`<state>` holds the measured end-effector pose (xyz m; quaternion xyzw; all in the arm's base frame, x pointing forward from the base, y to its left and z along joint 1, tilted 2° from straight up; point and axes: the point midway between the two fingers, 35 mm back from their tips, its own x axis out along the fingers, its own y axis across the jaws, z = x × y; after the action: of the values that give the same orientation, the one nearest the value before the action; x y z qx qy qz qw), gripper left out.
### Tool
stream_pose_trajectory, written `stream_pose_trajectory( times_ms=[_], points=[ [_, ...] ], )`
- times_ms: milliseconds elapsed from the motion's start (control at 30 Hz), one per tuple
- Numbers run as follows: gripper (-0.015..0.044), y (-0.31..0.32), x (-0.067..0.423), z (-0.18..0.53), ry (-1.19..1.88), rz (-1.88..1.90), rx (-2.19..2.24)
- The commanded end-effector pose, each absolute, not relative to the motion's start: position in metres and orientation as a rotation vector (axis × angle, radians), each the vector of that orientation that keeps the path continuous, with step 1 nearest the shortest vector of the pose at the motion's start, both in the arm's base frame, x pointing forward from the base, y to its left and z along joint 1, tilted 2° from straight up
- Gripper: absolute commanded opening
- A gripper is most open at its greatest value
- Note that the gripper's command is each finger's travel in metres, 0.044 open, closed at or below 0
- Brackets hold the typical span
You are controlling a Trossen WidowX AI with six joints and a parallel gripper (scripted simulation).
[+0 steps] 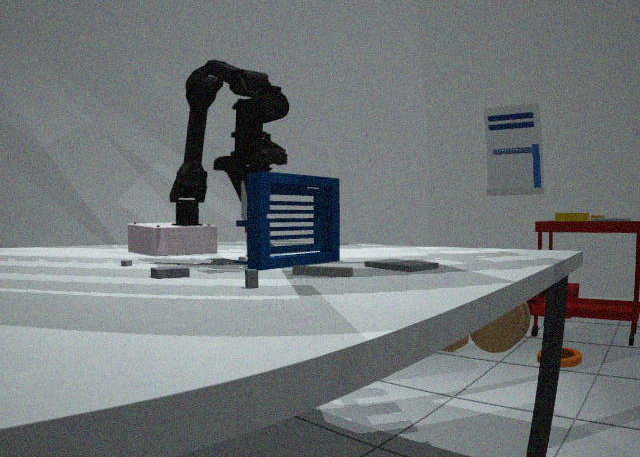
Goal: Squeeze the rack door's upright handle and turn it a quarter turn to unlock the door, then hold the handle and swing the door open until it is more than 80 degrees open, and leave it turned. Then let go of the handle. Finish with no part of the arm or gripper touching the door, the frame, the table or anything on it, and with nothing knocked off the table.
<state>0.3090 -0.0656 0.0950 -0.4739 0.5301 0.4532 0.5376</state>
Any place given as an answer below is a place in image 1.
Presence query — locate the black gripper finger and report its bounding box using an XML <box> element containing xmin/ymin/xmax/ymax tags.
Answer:
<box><xmin>224</xmin><ymin>169</ymin><xmax>244</xmax><ymax>202</ymax></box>
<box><xmin>241</xmin><ymin>166</ymin><xmax>273</xmax><ymax>195</ymax></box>

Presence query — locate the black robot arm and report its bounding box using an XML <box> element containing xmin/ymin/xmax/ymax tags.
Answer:
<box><xmin>169</xmin><ymin>60</ymin><xmax>289</xmax><ymax>227</ymax></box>

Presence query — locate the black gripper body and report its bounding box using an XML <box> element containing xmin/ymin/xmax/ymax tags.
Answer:
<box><xmin>214</xmin><ymin>124</ymin><xmax>287</xmax><ymax>171</ymax></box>

